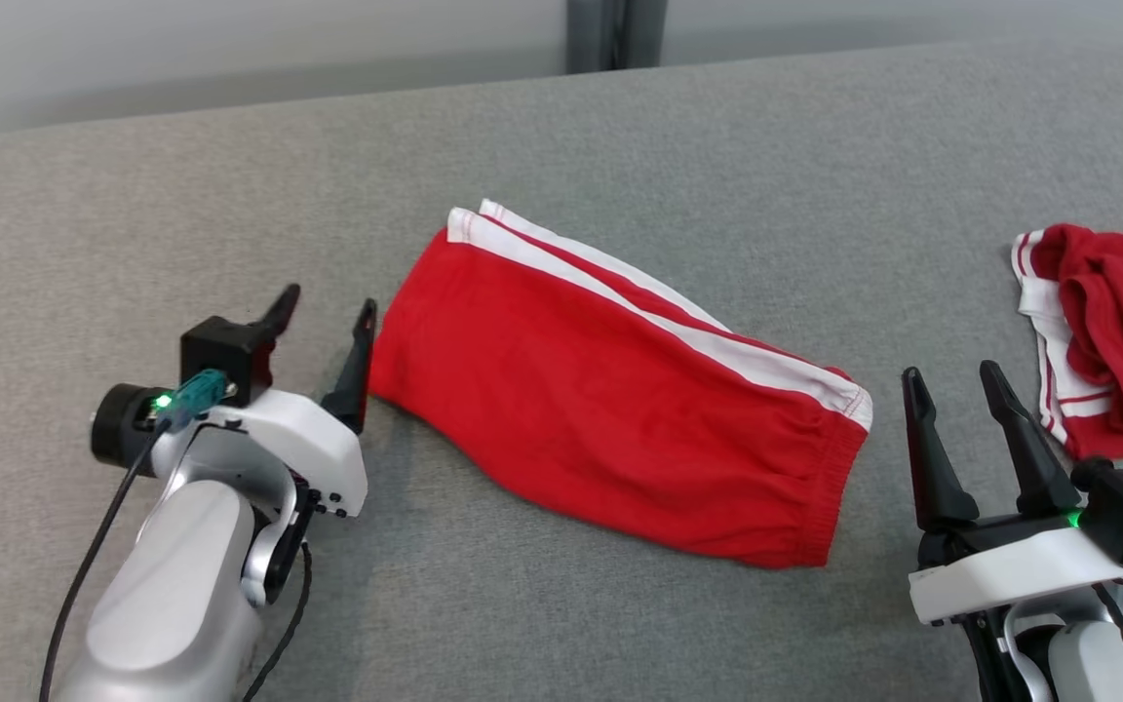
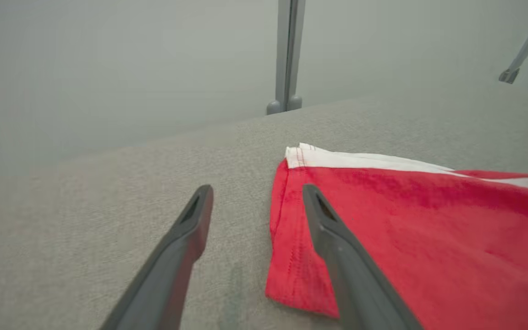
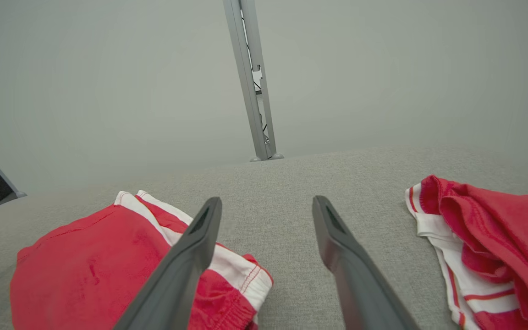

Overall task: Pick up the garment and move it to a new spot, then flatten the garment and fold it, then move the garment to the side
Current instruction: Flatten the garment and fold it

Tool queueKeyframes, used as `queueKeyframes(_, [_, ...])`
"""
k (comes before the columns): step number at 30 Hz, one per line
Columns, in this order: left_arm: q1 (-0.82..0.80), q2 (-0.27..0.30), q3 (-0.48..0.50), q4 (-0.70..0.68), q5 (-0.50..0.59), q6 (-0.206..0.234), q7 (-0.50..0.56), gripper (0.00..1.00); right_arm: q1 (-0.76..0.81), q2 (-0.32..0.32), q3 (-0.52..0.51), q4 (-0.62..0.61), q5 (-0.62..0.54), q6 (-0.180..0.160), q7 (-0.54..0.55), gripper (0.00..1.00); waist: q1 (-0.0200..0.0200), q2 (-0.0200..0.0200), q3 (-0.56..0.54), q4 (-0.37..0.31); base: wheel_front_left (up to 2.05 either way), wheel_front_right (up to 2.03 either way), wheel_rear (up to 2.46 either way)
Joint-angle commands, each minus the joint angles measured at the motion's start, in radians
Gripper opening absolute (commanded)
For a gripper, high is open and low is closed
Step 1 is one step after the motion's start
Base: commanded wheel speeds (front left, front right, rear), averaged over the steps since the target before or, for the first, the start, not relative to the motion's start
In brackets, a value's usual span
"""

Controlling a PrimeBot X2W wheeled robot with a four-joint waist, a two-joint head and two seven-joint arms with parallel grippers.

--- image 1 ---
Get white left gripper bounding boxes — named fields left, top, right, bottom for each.
left=90, top=284, right=378, bottom=520

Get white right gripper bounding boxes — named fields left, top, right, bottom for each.
left=901, top=360, right=1123, bottom=627

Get red jersey white sleeves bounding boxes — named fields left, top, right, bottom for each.
left=1010, top=222, right=1123, bottom=461

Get red shorts white stripes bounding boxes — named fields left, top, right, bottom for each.
left=367, top=198, right=874, bottom=571

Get teal left camera connector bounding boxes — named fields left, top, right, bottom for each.
left=154, top=368, right=233, bottom=435

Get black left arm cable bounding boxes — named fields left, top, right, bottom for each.
left=242, top=539, right=315, bottom=702

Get black left camera cable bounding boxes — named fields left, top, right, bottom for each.
left=38, top=414, right=177, bottom=702

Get grey metal wall post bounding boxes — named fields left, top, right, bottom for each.
left=566, top=0, right=670, bottom=75

